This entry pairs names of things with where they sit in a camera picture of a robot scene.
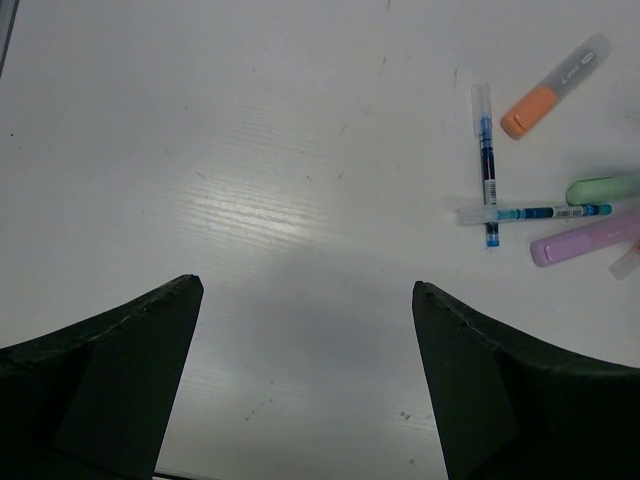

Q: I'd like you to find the dark blue pen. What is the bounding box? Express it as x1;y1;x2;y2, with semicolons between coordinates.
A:
469;82;501;249

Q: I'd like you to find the green highlighter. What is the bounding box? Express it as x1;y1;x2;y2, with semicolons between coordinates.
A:
565;173;639;205

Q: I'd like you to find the orange highlighter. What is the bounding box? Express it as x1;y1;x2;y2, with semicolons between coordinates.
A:
500;33;613;140

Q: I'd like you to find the teal blue pen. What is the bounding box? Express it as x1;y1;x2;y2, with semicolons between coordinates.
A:
456;204;613;226

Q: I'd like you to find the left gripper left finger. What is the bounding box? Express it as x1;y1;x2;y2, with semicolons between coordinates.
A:
1;275;204;479

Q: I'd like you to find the red pen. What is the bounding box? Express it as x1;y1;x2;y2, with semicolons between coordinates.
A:
609;243;640;281

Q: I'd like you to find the aluminium rail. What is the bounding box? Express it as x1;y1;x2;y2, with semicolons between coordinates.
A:
0;0;19;73

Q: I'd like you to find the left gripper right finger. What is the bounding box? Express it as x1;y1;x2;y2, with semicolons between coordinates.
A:
412;282;639;479

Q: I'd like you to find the purple highlighter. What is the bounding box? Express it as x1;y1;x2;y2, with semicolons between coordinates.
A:
530;207;639;267

